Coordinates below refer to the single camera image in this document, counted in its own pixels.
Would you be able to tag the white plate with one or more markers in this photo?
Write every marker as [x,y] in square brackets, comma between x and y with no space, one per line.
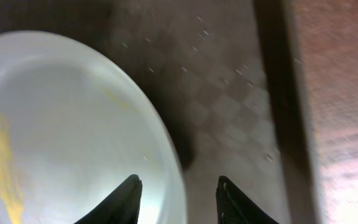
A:
[73,127]

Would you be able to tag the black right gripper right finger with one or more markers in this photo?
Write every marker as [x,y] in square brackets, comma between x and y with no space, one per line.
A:
[234,206]

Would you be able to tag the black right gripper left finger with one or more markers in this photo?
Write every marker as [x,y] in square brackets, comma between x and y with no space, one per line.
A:
[121,206]

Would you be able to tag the dark brown serving tray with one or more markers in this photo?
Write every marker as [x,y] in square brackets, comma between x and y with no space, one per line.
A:
[220,76]

